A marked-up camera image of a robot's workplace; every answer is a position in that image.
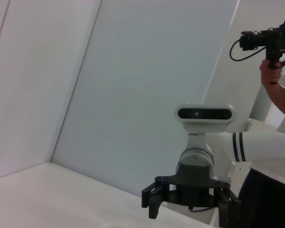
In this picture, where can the person's bare hand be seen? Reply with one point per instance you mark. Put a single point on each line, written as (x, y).
(267, 76)

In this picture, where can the white metal frame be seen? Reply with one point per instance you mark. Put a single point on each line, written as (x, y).
(240, 169)

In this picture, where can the white and silver right arm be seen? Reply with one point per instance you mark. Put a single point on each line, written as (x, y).
(197, 156)

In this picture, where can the person's dark trousers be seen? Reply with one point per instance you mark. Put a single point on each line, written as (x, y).
(268, 204)

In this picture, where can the person's bare forearm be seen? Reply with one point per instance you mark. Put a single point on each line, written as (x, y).
(279, 97)

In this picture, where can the black handheld video camera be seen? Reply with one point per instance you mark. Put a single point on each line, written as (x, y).
(273, 45)

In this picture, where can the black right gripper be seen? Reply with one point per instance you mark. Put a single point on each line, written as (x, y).
(192, 185)

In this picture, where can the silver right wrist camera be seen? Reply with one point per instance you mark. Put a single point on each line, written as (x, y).
(204, 114)

